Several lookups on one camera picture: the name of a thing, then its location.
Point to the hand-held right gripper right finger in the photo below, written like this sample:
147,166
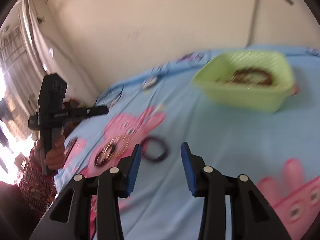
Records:
188,170

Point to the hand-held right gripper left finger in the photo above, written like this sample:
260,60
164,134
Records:
132,170

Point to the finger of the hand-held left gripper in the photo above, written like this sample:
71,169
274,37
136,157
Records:
87,112

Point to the light green plastic basket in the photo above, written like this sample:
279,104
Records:
225,97

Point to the person's left hand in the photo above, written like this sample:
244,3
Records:
58,155

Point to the smartphone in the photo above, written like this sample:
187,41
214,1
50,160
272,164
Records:
70,146

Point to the blue cartoon printed blanket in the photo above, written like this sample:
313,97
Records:
200,130

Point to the pale curtain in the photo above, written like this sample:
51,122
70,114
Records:
22,62

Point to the white remote controller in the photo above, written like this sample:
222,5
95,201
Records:
150,82

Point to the person's dark clothing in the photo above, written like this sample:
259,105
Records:
12,205

